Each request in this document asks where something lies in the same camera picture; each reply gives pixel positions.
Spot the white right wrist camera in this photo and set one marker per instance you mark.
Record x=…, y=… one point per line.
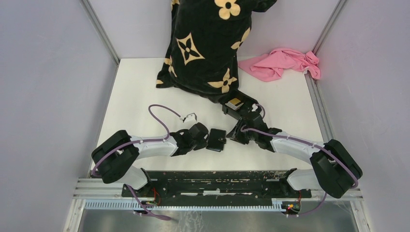
x=256, y=108

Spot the black plastic bin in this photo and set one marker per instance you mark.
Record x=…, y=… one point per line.
x=244, y=110

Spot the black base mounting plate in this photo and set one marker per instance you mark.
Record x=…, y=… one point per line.
x=219, y=188

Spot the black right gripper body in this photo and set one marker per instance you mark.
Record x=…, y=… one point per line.
x=253, y=136

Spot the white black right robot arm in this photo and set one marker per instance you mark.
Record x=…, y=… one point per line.
x=333, y=169

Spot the black floral blanket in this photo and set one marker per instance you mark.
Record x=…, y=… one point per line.
x=206, y=35

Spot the white slotted cable duct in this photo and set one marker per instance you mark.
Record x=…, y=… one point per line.
x=274, y=206

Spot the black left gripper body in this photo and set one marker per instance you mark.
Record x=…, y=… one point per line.
x=197, y=145

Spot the black leather card holder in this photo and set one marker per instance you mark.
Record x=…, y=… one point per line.
x=216, y=140

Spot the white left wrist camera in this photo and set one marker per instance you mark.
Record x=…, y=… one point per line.
x=189, y=118

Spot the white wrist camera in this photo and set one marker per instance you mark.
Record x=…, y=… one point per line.
x=256, y=108
x=189, y=118

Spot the stack of cards in bin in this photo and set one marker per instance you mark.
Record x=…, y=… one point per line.
x=234, y=103

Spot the pink cloth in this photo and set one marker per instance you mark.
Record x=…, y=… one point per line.
x=270, y=67

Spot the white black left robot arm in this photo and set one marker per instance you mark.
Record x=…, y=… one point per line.
x=115, y=157

